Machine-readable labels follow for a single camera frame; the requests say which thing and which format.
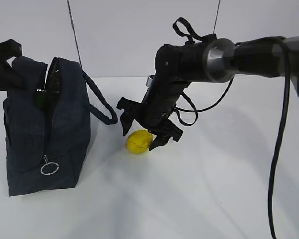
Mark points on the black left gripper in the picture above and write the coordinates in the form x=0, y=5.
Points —
x=9, y=77

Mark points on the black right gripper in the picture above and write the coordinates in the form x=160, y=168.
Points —
x=175, y=68

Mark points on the yellow lemon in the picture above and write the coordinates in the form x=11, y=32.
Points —
x=139, y=142

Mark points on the dark green cucumber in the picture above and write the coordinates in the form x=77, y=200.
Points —
x=40, y=98

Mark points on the navy blue lunch bag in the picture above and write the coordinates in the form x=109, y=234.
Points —
x=46, y=148

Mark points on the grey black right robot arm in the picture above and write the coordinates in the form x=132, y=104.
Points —
x=216, y=61

